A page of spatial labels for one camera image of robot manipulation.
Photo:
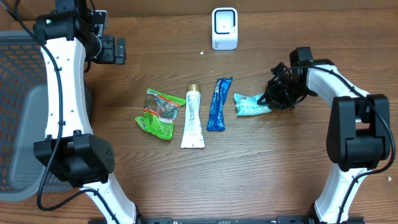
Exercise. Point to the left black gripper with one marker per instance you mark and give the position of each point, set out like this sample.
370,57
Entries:
109,56

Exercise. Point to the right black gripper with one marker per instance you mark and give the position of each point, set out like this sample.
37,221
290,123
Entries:
270,98

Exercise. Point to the teal tissue packet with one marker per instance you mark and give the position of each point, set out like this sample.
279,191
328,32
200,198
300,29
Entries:
247,105

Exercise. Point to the green snack packet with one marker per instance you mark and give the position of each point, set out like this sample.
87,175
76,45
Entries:
160,112

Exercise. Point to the blue snack packet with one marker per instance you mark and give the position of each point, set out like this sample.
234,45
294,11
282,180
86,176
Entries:
220,94

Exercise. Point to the white tube gold cap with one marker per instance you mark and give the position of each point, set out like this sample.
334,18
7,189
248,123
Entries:
193,133

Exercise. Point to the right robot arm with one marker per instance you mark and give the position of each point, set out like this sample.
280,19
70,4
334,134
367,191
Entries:
359,141

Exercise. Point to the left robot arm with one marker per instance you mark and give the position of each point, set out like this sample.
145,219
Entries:
71,38

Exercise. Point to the white barcode scanner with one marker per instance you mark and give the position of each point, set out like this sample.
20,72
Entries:
224,28

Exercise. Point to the grey plastic basket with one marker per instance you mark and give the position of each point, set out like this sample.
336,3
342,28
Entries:
29,105

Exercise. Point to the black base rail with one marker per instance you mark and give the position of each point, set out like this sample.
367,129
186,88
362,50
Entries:
278,220

